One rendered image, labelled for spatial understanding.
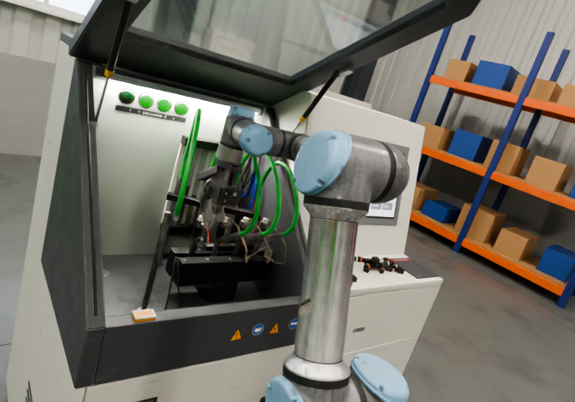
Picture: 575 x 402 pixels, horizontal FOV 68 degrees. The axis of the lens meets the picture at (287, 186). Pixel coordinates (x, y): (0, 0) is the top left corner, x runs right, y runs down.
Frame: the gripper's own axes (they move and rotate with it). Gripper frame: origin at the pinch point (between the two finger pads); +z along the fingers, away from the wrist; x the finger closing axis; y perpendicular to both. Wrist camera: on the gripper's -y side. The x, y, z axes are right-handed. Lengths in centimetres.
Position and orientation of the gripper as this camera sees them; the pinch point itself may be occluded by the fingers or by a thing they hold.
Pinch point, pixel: (207, 221)
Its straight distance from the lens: 127.8
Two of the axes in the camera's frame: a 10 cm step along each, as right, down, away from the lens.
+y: 5.6, 3.7, -7.4
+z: -2.9, 9.3, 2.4
